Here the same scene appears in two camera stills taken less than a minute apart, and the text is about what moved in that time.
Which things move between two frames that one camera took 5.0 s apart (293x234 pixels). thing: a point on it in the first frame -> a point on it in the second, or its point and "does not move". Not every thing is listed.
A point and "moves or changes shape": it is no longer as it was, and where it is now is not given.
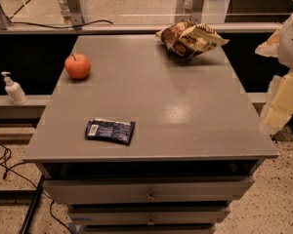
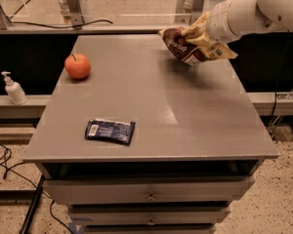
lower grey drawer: (147, 215) does not move
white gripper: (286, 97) -> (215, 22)
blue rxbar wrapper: (118, 132) does not move
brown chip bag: (186, 38) moves or changes shape
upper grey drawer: (223, 189) does not move
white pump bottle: (14, 90) does not move
